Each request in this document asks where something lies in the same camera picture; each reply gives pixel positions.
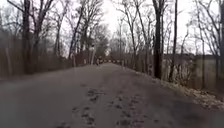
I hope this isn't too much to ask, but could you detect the grey dirt path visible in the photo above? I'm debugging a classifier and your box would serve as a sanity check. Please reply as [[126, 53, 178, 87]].
[[0, 62, 224, 128]]

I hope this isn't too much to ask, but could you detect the row of bare trees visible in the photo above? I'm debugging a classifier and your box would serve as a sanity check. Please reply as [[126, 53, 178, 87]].
[[0, 0, 111, 77], [109, 0, 224, 90]]

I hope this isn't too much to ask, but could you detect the leaf-covered verge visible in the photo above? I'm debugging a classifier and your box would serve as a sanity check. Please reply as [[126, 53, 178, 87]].
[[126, 66, 224, 111]]

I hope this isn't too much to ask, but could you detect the brown brush thicket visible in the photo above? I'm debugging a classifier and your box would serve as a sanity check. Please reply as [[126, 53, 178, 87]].
[[0, 34, 76, 79]]

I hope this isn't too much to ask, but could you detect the pale post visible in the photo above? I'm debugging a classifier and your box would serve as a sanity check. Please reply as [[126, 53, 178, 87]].
[[89, 43, 97, 66]]

